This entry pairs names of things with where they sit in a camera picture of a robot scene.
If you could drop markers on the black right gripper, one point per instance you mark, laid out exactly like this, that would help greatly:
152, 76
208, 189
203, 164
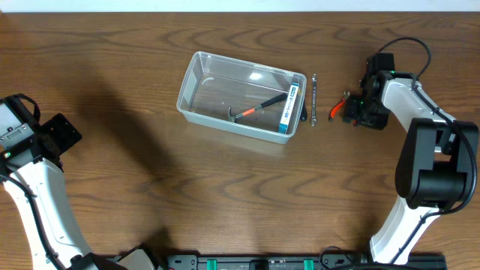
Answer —
350, 112

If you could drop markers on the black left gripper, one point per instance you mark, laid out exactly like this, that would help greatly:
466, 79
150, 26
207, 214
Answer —
61, 132

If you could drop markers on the black handled small hammer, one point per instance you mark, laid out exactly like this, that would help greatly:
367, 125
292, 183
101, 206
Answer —
274, 100

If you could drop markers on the blue white cardboard box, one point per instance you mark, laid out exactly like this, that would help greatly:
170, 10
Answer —
288, 108

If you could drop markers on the clear plastic container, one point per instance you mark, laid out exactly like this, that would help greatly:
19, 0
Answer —
214, 83

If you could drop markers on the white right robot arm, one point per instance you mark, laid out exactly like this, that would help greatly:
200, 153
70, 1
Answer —
436, 173

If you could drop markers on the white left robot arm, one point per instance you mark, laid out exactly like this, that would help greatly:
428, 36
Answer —
32, 173

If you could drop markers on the silver combination wrench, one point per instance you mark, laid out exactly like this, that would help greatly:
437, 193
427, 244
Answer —
313, 118

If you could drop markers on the black yellow screwdriver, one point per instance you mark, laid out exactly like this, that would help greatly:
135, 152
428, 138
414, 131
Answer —
304, 113

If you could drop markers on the red handled pliers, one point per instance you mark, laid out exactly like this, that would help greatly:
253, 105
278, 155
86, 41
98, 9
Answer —
336, 108

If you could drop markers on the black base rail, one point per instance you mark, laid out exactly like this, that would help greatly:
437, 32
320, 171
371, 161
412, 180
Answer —
331, 257

